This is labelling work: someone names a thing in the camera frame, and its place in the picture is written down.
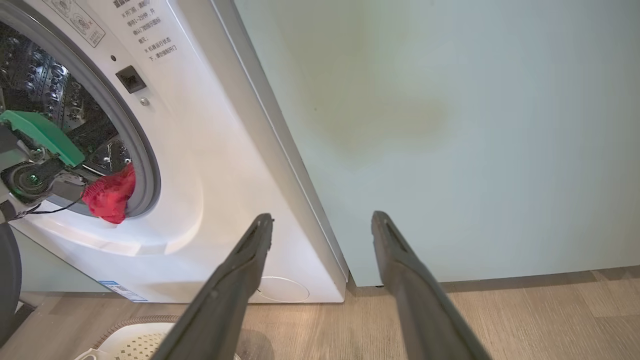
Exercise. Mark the black door latch slot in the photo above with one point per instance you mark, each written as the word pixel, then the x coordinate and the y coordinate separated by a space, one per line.
pixel 131 79

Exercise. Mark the pale green tall cabinet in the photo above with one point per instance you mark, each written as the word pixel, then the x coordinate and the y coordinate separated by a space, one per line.
pixel 475 125

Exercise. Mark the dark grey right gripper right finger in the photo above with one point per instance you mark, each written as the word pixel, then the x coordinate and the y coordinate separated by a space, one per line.
pixel 425 310

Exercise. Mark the blue energy label sticker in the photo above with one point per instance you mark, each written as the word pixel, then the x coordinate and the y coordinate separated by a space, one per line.
pixel 122 291

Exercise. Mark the grey warning sticker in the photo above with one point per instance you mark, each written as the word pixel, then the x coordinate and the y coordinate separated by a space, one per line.
pixel 80 22

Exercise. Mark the round dark washing machine door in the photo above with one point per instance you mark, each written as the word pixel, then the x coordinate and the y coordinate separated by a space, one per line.
pixel 9 280

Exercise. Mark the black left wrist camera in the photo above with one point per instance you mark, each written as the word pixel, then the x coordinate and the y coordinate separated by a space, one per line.
pixel 30 180

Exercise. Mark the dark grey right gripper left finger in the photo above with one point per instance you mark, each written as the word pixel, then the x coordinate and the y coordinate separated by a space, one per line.
pixel 220 310

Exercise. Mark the cream perforated laundry basket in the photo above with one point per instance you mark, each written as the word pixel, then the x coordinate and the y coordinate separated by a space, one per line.
pixel 135 342

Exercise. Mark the round white filter cover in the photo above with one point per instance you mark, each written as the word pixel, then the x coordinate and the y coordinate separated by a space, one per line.
pixel 287 290

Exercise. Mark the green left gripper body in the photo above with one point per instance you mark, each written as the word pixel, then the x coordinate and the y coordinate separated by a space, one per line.
pixel 40 132

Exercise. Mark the red white-trimmed garment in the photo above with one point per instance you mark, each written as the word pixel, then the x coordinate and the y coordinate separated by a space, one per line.
pixel 110 195

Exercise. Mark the white front-load washing machine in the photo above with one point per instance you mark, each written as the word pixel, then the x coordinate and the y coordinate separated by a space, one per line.
pixel 210 150

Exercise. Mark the steel perforated washer drum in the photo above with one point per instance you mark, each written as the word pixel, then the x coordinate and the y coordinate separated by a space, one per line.
pixel 40 75

